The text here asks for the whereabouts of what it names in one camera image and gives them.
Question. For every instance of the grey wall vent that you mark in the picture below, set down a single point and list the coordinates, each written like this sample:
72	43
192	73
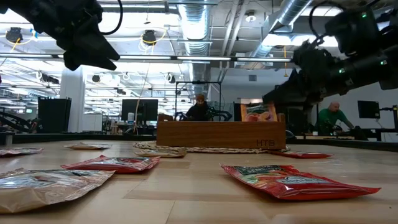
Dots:
252	77

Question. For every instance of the person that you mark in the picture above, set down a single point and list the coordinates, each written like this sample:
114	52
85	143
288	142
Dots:
329	118
199	113

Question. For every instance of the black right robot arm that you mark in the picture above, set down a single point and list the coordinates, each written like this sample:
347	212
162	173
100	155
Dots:
373	68

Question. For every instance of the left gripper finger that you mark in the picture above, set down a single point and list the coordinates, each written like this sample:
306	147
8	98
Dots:
96	46
77	62

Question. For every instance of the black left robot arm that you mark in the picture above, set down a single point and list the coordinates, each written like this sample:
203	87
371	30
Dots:
12	6

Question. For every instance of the yellow hanging tag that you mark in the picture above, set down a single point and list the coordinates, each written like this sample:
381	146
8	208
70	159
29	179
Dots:
285	74

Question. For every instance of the silver air duct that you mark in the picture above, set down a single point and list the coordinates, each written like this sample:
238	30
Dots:
194	18
292	12

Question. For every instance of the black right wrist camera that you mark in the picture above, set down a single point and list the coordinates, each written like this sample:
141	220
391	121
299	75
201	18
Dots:
354	31

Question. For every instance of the black background robot arm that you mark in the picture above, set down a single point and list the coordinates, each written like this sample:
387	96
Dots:
15	123
220	113
180	116

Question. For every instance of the round ceiling fixture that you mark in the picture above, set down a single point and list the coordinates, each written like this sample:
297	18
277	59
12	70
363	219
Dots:
250	17

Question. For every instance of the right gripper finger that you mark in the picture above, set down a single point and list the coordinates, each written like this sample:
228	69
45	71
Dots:
295	91
292	104

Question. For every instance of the round woven placemat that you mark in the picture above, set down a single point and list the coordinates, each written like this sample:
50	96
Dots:
146	145

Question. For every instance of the white cabinet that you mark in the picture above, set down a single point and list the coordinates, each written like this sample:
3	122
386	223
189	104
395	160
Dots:
91	123

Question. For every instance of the beige vanilla tea bag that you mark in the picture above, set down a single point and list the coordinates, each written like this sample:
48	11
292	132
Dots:
46	189
161	153
87	146

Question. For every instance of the black computer monitor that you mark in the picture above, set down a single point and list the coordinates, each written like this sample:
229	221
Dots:
368	109
140	109

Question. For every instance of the black background desk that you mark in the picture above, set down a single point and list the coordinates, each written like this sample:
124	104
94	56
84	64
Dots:
373	130

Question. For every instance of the red strawberry tea bag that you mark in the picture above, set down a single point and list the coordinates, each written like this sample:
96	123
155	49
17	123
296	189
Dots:
295	183
18	151
301	154
118	165

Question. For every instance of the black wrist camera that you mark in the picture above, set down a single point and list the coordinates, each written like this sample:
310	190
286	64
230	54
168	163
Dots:
88	9
354	31

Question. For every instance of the wooden tea box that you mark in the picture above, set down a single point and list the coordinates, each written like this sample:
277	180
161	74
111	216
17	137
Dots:
217	134

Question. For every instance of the white square pillar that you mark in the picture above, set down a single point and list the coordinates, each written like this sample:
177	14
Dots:
73	102

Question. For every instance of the long ceiling light strip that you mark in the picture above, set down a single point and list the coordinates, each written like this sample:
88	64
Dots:
140	57
202	58

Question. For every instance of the black table frame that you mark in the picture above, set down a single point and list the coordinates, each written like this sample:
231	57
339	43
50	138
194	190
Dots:
77	137

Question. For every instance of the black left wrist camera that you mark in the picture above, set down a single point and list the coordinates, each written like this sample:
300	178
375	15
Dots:
88	9

